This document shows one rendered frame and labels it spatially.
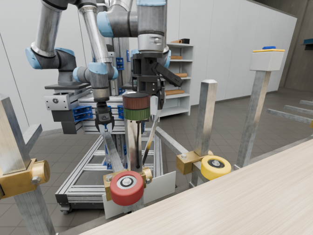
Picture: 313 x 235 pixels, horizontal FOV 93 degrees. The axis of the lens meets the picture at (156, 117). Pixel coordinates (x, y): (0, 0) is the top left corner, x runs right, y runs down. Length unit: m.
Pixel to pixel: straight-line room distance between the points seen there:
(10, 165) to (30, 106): 2.73
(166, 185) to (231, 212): 0.29
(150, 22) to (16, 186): 0.47
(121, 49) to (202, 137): 0.93
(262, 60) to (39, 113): 3.02
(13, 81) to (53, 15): 2.21
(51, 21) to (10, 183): 0.76
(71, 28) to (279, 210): 3.05
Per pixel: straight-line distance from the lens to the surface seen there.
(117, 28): 0.57
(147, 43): 0.44
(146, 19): 0.45
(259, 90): 0.69
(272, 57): 0.66
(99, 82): 0.70
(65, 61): 1.17
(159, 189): 0.60
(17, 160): 0.41
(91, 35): 0.91
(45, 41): 1.05
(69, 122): 1.14
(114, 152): 0.60
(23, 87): 3.08
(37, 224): 0.51
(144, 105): 0.31
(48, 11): 0.97
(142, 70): 0.44
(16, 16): 3.10
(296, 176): 0.55
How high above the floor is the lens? 1.17
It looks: 20 degrees down
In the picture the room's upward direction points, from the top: straight up
